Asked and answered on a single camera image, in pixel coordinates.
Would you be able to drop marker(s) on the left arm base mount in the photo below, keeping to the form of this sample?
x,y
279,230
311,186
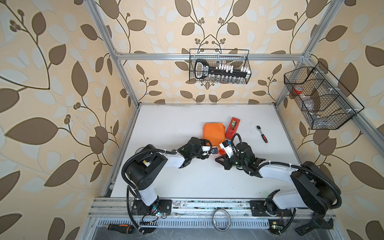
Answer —
x,y
162,207

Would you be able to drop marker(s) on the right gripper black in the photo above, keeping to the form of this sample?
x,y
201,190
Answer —
x,y
224,162

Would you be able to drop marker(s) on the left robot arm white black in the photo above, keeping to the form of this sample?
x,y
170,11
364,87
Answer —
x,y
140,171

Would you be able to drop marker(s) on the red tape dispenser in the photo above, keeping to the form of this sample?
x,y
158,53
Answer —
x,y
232,128

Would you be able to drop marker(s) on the black wire basket back wall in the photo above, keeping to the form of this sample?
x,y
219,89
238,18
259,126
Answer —
x,y
237,58

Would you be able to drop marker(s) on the ratchet wrench red handle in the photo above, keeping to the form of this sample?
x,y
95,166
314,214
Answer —
x,y
262,134

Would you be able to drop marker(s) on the socket set black rail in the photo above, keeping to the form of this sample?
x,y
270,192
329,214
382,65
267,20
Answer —
x,y
202,69

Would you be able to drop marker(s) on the black wire basket right wall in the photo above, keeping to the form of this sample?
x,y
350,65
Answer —
x,y
326,103

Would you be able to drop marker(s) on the black adjustable wrench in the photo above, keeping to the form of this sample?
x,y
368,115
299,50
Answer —
x,y
317,222

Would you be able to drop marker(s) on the orange black screwdriver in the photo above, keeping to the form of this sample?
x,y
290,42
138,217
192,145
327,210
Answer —
x,y
124,229

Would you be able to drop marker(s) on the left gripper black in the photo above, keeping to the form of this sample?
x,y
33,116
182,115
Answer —
x,y
202,143

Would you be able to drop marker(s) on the yellow orange wrapping paper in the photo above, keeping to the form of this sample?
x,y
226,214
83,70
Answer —
x,y
215,133

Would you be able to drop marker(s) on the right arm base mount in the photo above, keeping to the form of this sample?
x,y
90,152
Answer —
x,y
262,208

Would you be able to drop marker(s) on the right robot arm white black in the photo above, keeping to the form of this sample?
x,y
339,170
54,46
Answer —
x,y
312,189

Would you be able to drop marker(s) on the aluminium front rail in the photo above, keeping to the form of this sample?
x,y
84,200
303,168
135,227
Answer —
x,y
188,214

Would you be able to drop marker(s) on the black wire basket wall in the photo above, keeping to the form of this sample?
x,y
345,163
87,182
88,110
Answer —
x,y
237,58
326,103

